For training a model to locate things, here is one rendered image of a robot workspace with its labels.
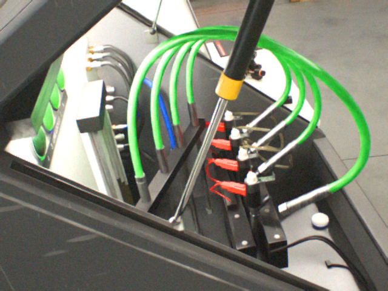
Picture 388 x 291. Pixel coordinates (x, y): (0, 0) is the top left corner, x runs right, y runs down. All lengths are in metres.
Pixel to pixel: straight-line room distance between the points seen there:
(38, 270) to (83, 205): 0.09
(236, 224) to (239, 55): 0.62
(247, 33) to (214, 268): 0.24
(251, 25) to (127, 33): 0.69
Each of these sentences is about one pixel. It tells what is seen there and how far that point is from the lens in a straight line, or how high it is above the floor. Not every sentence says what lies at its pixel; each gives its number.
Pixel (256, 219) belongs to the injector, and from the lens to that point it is 0.91.
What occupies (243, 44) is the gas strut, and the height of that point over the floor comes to 1.50.
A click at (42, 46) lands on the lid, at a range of 0.32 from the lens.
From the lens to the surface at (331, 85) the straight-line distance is 0.64.
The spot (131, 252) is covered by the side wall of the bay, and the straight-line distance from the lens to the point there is 0.45.
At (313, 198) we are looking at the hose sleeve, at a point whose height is 1.14.
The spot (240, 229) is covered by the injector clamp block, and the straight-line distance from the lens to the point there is 0.94.
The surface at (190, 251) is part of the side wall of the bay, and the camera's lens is 0.46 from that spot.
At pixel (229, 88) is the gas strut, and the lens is 0.38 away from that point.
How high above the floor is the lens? 1.63
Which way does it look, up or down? 33 degrees down
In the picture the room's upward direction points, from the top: 10 degrees counter-clockwise
